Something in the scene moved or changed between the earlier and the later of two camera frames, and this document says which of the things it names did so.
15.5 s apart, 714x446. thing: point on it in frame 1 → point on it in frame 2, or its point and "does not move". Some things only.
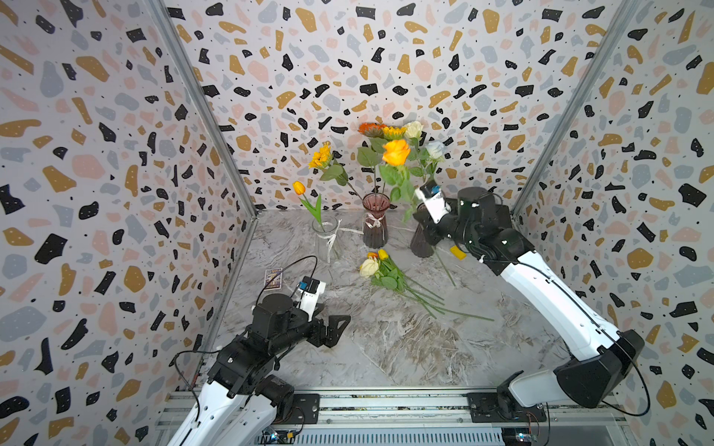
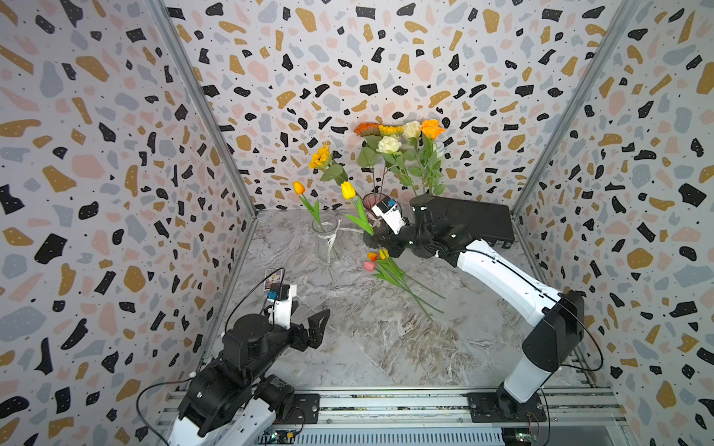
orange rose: x=396 y=153 → x=431 y=128
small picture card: x=276 y=283 does not move
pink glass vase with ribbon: x=376 y=228 does not move
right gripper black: x=429 y=226 → x=389 y=241
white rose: x=435 y=150 does not move
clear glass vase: x=327 y=240 does not move
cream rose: x=389 y=278 → x=389 y=146
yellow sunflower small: x=323 y=159 does not move
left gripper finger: x=333 y=333 → x=316 y=324
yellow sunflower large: x=392 y=133 does not move
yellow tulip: x=383 y=255 does not move
